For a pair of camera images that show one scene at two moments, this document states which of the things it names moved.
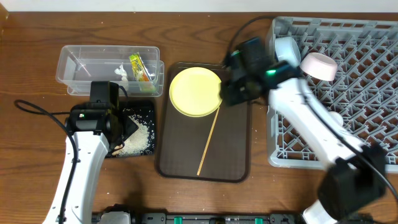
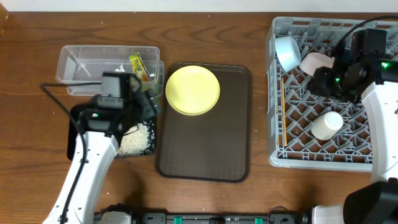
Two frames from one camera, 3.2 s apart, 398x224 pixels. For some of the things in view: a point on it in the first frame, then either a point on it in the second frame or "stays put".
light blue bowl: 286,48 stays put
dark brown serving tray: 181,140 stays put
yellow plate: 194,91 stays put
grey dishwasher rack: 364,89 stays put
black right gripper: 228,95 to 321,81
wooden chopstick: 208,141 to 277,135
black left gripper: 123,131 to 147,104
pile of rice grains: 137,144 stays put
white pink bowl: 319,66 stays put
